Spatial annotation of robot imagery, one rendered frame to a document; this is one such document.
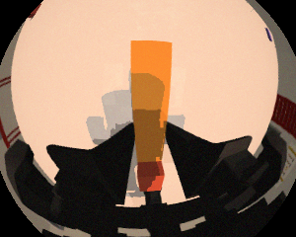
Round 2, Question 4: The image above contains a red rectangular block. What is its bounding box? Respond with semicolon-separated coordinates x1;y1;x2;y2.
29;3;41;19

